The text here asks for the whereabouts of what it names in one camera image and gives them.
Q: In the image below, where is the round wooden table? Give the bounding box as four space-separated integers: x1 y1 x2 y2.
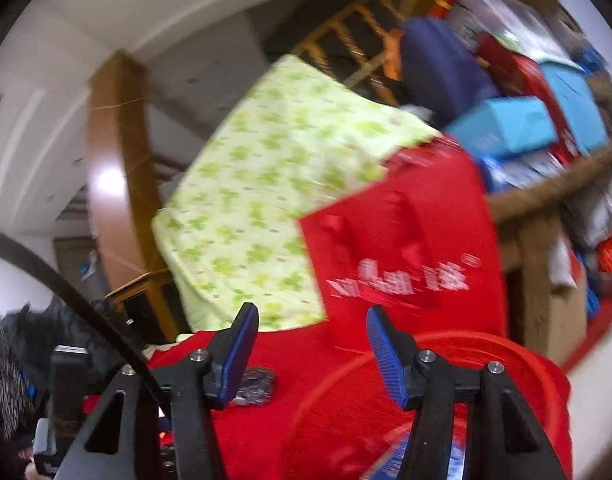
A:
486 137 612 353

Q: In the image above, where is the wooden stair railing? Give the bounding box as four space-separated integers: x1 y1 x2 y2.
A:
293 0 419 107

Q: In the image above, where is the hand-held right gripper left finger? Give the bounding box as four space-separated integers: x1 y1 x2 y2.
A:
61 302 260 480

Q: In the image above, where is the small dark foil packet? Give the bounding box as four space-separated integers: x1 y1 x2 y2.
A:
235 366 278 407

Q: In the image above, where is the blue and white packet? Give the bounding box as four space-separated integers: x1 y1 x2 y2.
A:
478 149 573 194

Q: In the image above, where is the red plastic bucket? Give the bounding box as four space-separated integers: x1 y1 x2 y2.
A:
288 335 573 480

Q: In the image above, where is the clear plastic packaging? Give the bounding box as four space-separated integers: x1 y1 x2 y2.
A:
453 0 574 63

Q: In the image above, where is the black cable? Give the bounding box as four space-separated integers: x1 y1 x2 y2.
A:
0 227 177 401

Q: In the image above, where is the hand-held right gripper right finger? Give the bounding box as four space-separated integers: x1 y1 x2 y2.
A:
365 305 569 480

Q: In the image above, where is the wooden cabinet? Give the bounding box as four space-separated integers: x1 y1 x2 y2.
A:
87 52 187 342

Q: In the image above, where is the red printed tote bag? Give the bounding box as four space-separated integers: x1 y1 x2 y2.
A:
297 136 510 343

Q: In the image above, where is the green clover print blanket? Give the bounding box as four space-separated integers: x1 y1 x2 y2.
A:
152 54 443 332

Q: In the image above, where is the light blue box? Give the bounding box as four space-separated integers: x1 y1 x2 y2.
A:
445 95 560 162
537 61 611 157

